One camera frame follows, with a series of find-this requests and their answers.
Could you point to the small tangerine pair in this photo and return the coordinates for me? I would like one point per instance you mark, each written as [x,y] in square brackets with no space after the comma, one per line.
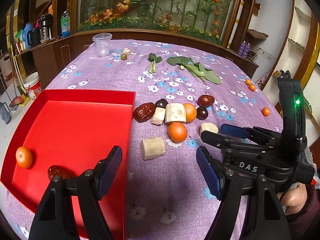
[248,82]
[252,87]

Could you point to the purple floral tablecloth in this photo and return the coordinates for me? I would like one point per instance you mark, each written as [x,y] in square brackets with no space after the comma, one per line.
[168,197]

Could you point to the lone orange tangerine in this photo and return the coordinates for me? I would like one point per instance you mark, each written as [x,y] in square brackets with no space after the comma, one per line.
[265,111]

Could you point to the large green leaf vegetable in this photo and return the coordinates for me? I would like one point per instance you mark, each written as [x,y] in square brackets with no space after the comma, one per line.
[196,69]

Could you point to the person right hand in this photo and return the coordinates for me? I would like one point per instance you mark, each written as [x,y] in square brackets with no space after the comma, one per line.
[294,199]

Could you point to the steel thermos jug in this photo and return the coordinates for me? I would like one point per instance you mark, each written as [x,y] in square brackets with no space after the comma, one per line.
[46,22]

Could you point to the clear plastic cup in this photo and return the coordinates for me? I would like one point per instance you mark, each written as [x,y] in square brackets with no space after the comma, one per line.
[101,43]

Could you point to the grey kettle on floor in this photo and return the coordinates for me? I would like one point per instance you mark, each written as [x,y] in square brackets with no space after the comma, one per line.
[5,112]

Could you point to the green olive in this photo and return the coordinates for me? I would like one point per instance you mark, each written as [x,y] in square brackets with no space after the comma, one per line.
[123,56]

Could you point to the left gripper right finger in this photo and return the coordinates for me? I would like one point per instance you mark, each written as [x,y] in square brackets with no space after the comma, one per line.
[264,216]

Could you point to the dark plum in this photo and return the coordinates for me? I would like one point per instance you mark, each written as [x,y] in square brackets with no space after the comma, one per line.
[202,113]
[162,103]

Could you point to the white paint bucket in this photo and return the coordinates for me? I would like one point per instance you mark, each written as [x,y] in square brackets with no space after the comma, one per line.
[32,85]

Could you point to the blue detergent jug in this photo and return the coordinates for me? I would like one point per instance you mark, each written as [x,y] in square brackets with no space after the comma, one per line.
[26,36]

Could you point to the large red jujube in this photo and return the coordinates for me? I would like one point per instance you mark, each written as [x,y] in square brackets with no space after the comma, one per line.
[144,112]

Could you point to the green water bottle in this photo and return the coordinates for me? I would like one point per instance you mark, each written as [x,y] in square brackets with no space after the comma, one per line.
[65,24]

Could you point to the small tangerine far pair back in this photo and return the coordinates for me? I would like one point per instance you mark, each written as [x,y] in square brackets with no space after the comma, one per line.
[248,82]

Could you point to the small banana piece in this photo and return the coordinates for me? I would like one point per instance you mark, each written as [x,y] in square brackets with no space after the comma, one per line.
[158,116]

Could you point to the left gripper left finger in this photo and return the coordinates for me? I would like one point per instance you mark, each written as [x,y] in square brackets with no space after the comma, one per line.
[55,217]

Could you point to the small bok choy stalk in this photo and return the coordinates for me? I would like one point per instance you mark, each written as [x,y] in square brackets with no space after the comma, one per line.
[153,59]

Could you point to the black mug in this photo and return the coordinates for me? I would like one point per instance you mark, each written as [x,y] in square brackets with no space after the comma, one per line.
[35,36]

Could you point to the purple bottles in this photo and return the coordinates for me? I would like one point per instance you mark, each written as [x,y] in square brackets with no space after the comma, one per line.
[244,49]

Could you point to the peeled banana piece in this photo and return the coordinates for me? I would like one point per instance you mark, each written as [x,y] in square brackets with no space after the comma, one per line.
[175,112]

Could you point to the broom and dustpan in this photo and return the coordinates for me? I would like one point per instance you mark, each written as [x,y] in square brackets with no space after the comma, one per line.
[21,97]

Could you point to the red tray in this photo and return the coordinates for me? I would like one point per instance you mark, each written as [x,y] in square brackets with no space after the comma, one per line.
[74,129]

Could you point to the flower garden glass panel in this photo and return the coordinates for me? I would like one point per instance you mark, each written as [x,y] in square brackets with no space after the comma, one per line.
[204,19]

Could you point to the small tangerine far pair front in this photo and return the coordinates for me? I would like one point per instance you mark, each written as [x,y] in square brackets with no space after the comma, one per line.
[252,87]

